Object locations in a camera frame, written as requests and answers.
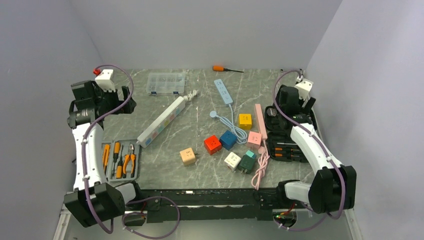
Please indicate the yellow cube socket adapter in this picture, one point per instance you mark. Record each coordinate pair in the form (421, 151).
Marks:
(245, 121)

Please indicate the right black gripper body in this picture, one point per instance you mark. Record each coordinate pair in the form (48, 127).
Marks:
(305, 110)

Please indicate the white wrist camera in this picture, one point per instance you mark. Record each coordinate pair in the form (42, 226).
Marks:
(104, 79)
(304, 86)

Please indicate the beige cube socket adapter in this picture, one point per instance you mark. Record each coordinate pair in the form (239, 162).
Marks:
(188, 156)

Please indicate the grey tool tray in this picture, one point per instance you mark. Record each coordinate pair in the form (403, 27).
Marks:
(113, 157)

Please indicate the teal small plug adapter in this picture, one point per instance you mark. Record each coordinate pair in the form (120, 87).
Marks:
(251, 154)

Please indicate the black tool case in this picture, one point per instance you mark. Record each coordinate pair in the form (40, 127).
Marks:
(280, 146)

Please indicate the orange pliers in tray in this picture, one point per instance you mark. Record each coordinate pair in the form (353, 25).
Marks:
(130, 159)

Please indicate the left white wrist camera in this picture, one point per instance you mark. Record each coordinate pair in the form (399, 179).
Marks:
(104, 79)

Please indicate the red cube socket adapter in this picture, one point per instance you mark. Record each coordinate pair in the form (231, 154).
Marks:
(212, 144)

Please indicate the pink cube socket adapter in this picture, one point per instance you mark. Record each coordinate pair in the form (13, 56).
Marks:
(254, 140)

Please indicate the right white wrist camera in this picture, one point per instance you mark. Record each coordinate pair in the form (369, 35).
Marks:
(304, 86)

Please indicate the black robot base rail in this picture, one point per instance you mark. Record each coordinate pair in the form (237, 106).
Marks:
(165, 205)

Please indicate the clear plastic organizer box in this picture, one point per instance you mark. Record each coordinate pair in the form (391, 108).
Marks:
(166, 83)

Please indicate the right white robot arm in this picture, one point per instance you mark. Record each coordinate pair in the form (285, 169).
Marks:
(334, 184)

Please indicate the orange handled screwdriver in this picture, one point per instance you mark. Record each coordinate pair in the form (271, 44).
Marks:
(218, 68)

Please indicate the dark green cube adapter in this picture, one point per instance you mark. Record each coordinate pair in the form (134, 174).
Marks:
(246, 164)

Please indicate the pink power strip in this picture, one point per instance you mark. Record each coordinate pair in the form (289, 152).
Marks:
(260, 121)

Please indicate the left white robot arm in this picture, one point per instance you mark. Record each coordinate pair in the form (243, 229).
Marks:
(93, 200)

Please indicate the blue cube socket adapter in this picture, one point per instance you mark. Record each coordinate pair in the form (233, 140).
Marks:
(228, 140)

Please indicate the white cube socket adapter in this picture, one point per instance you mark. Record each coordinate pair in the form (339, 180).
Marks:
(232, 161)

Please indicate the white power strip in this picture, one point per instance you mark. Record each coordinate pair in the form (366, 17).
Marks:
(161, 122)

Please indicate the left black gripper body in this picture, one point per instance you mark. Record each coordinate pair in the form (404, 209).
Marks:
(108, 100)

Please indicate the light blue power strip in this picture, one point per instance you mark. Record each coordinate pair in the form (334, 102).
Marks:
(223, 91)

